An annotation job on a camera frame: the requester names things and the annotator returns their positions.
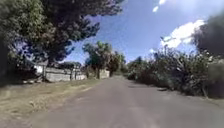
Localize green trees by fence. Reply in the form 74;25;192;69
82;40;128;80

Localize dry grass verge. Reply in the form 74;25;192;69
0;78;103;128

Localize row of green bushes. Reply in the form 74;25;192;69
126;46;224;99

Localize large dark tree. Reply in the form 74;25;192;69
0;0;126;84

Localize grey asphalt road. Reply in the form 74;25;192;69
19;75;224;128

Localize pale wall fence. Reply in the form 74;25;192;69
33;63;111;83

